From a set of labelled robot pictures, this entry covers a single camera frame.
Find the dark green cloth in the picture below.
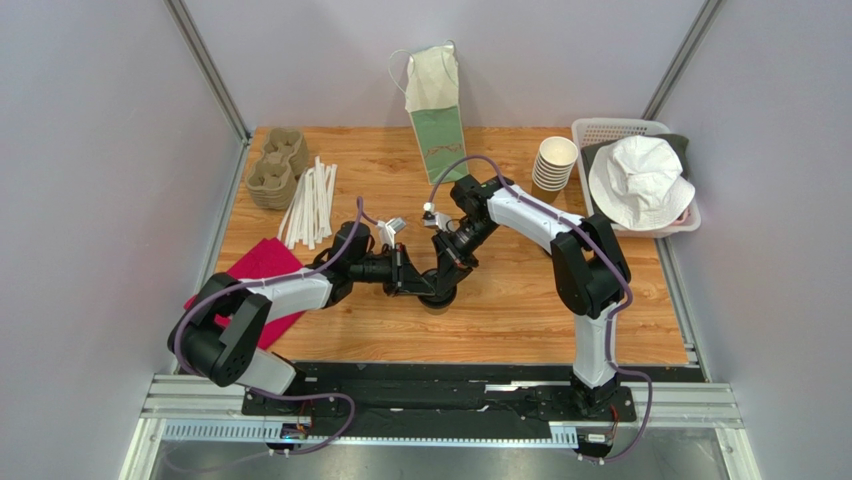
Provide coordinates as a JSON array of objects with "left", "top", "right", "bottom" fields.
[{"left": 580, "top": 133, "right": 691, "bottom": 224}]

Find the brown paper coffee cup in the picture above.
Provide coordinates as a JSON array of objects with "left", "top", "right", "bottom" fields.
[{"left": 418, "top": 296, "right": 455, "bottom": 311}]

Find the stack of paper cups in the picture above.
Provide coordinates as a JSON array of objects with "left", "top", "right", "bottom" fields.
[{"left": 532, "top": 136, "right": 579, "bottom": 204}]

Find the red folded cloth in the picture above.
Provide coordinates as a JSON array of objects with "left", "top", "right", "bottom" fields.
[{"left": 183, "top": 237, "right": 314, "bottom": 352}]

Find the stack of pulp cup carriers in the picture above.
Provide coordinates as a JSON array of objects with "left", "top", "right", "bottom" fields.
[{"left": 244, "top": 127, "right": 309, "bottom": 210}]

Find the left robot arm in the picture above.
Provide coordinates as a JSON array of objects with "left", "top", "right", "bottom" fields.
[{"left": 167, "top": 221, "right": 436, "bottom": 395}]

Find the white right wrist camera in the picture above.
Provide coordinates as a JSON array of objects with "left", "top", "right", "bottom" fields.
[{"left": 422, "top": 202, "right": 454, "bottom": 232}]

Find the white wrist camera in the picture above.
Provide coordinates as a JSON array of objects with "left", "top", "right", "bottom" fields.
[
  {"left": 422, "top": 202, "right": 454, "bottom": 232},
  {"left": 376, "top": 217, "right": 407, "bottom": 249}
]

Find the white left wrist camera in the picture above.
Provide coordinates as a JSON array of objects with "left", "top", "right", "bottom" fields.
[{"left": 376, "top": 217, "right": 407, "bottom": 249}]

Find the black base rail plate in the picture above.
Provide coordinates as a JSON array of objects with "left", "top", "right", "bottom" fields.
[{"left": 178, "top": 359, "right": 707, "bottom": 441}]

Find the white plastic basket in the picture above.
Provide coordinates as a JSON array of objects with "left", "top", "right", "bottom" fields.
[{"left": 571, "top": 117, "right": 702, "bottom": 239}]

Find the green white paper bag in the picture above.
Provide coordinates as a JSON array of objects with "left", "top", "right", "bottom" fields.
[{"left": 387, "top": 40, "right": 468, "bottom": 185}]

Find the white paper straws bundle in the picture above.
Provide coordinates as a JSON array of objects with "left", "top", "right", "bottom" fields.
[{"left": 277, "top": 155, "right": 338, "bottom": 251}]

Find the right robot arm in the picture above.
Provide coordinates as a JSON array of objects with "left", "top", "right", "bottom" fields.
[{"left": 423, "top": 175, "right": 630, "bottom": 418}]

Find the white bucket hat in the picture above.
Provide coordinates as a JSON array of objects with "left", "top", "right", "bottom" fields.
[{"left": 588, "top": 135, "right": 697, "bottom": 232}]

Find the black cup lid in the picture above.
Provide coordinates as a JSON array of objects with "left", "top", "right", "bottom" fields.
[{"left": 418, "top": 268, "right": 457, "bottom": 299}]

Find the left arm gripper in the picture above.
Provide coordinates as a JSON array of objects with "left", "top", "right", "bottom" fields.
[{"left": 350, "top": 244, "right": 435, "bottom": 298}]

